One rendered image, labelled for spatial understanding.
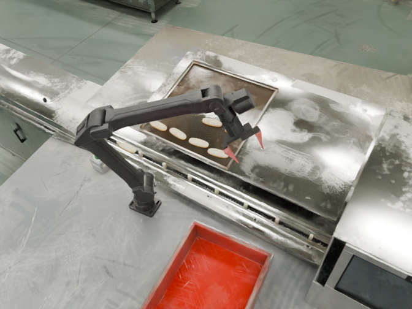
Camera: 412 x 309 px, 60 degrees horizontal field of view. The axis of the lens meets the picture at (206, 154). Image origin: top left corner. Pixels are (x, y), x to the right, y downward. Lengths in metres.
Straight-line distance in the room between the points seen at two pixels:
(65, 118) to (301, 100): 1.16
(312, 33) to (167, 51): 2.10
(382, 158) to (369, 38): 3.08
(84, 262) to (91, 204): 0.27
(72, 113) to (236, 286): 1.16
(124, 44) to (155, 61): 1.83
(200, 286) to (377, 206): 0.69
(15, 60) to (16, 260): 1.46
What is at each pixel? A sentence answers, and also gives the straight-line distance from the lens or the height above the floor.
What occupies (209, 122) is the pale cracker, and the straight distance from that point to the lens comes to 1.70.
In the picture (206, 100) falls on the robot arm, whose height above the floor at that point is 1.40.
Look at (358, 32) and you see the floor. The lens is 4.23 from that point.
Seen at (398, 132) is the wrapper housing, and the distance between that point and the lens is 1.23.
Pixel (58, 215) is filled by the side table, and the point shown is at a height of 0.82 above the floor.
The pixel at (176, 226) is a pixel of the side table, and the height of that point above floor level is 0.82.
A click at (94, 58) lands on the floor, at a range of 4.02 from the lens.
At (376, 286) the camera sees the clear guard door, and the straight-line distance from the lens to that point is 1.08.
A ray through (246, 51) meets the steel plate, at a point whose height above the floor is 0.82.
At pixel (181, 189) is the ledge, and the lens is 1.55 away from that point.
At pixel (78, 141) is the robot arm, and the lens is 1.23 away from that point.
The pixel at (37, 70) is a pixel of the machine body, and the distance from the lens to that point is 2.54.
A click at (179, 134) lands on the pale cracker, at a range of 1.69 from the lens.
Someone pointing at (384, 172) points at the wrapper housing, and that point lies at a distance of 1.11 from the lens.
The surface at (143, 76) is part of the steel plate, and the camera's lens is 2.21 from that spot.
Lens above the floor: 2.13
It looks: 50 degrees down
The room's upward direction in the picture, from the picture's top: 6 degrees counter-clockwise
